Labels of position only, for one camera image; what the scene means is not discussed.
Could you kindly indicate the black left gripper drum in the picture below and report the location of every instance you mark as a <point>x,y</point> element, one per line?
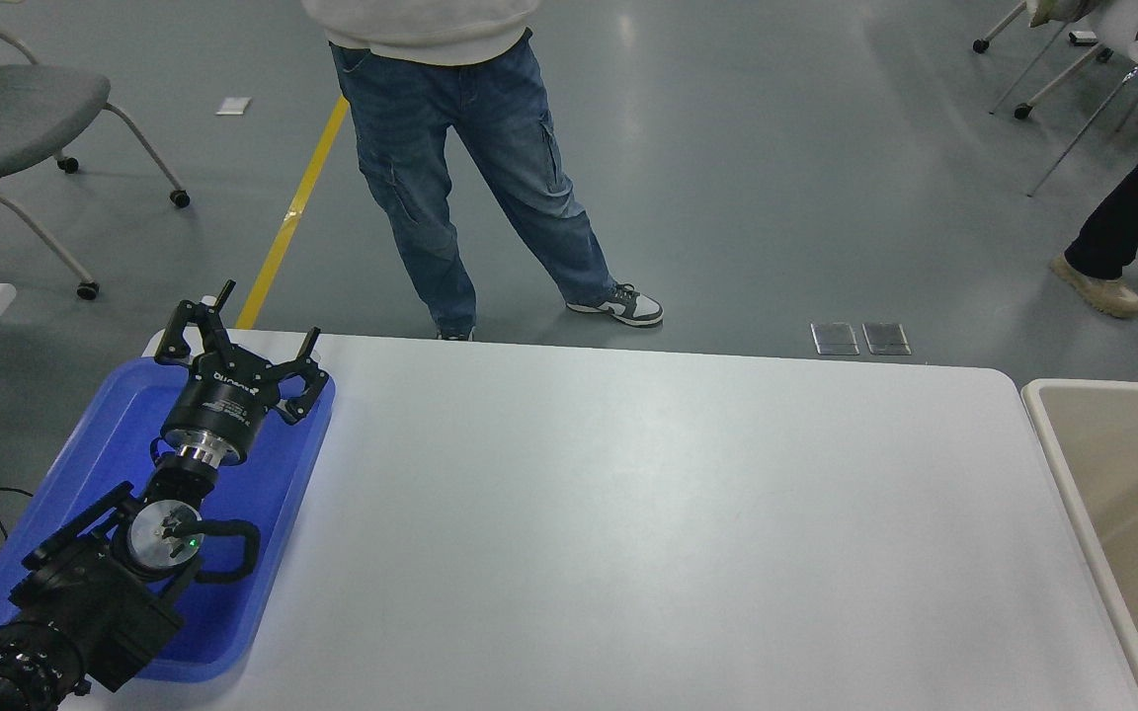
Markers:
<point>218,405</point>

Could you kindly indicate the grey chair with castors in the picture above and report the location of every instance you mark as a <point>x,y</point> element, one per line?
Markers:
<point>16,114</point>

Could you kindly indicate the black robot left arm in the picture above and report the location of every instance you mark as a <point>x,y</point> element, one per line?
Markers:
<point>85,592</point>

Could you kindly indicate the blue plastic tray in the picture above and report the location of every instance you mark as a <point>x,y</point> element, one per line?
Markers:
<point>273,474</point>

